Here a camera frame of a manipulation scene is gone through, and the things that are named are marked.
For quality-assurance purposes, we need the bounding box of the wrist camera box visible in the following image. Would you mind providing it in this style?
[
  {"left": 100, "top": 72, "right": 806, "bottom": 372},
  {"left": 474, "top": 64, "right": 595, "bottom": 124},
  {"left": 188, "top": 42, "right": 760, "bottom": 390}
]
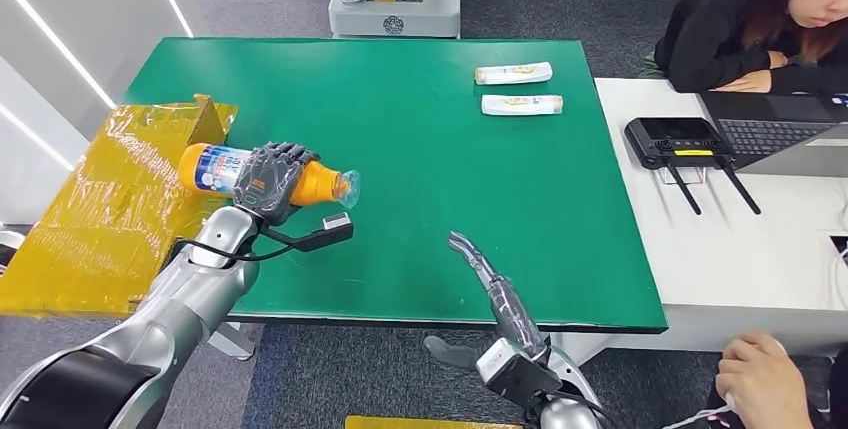
[
  {"left": 261, "top": 212, "right": 355, "bottom": 254},
  {"left": 475, "top": 337, "right": 563, "bottom": 407}
]

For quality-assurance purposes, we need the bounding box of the person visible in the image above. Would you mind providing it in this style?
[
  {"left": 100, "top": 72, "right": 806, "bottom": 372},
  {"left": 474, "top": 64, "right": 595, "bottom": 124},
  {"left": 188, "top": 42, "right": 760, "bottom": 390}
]
[
  {"left": 639, "top": 0, "right": 848, "bottom": 96},
  {"left": 705, "top": 334, "right": 848, "bottom": 429}
]

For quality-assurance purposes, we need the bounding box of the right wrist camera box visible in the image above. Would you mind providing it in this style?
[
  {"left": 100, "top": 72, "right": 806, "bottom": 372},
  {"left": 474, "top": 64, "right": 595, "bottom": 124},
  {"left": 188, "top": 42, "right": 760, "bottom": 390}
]
[{"left": 475, "top": 337, "right": 563, "bottom": 407}]

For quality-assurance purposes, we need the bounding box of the white table leg bracket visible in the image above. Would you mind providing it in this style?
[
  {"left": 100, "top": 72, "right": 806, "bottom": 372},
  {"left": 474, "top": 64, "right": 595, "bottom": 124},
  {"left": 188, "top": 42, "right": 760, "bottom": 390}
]
[{"left": 551, "top": 331, "right": 598, "bottom": 366}]

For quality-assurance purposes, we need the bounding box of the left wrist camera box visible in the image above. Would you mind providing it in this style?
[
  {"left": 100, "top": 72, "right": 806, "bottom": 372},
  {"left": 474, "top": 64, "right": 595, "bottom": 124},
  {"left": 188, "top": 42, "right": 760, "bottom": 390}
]
[{"left": 261, "top": 212, "right": 355, "bottom": 254}]

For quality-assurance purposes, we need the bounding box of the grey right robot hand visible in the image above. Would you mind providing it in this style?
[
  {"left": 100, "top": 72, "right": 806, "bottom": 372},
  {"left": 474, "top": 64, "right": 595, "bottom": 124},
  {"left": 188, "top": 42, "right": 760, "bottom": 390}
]
[{"left": 423, "top": 231, "right": 551, "bottom": 372}]

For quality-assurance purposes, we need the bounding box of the clear controller stand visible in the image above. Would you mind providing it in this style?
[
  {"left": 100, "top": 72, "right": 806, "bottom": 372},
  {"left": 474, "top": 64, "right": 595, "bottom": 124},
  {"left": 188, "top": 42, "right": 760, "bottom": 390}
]
[{"left": 659, "top": 166, "right": 707, "bottom": 187}]

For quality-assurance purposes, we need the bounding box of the yellow tape-wrapped cardboard box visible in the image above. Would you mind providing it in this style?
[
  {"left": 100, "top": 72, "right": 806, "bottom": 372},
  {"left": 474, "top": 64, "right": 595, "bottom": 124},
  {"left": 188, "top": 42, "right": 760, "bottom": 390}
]
[{"left": 0, "top": 93, "right": 240, "bottom": 319}]

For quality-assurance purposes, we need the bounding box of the yellow cardboard piece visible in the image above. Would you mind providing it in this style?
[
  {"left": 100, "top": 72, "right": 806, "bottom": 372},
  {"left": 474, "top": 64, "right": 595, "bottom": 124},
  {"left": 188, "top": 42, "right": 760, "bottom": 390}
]
[{"left": 344, "top": 415, "right": 525, "bottom": 429}]

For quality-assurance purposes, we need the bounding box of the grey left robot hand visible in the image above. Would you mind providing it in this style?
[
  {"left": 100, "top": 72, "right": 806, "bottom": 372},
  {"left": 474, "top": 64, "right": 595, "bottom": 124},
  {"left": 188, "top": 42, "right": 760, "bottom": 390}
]
[{"left": 231, "top": 141, "right": 321, "bottom": 227}]

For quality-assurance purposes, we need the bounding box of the white table leg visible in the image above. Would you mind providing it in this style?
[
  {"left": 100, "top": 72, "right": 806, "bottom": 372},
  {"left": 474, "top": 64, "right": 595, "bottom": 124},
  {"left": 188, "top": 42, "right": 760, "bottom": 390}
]
[{"left": 207, "top": 321, "right": 256, "bottom": 362}]

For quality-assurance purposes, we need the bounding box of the orange bottle with clear cap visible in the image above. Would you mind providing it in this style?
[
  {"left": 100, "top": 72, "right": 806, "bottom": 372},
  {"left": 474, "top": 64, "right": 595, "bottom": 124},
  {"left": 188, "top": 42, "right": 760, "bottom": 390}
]
[{"left": 178, "top": 142, "right": 362, "bottom": 211}]

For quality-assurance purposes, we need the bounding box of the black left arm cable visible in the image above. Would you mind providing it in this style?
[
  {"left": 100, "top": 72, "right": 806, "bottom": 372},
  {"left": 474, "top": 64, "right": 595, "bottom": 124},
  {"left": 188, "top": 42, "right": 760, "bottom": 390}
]
[{"left": 175, "top": 227, "right": 296, "bottom": 263}]

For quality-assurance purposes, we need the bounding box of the dark laptop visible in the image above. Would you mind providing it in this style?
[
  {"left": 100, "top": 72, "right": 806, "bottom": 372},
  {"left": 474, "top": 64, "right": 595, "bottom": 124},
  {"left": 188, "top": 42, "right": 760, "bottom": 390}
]
[{"left": 698, "top": 91, "right": 848, "bottom": 179}]

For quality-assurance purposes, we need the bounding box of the white tube with yellow print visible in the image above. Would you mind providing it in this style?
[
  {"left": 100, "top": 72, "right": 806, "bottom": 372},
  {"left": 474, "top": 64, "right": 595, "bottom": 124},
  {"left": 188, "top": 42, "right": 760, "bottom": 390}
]
[
  {"left": 480, "top": 93, "right": 565, "bottom": 117},
  {"left": 474, "top": 61, "right": 554, "bottom": 87}
]

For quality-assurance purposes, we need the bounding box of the black controller with antennas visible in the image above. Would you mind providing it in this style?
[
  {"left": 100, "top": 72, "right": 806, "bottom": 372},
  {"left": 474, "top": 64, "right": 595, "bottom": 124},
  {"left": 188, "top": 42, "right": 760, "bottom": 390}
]
[{"left": 623, "top": 116, "right": 763, "bottom": 217}]

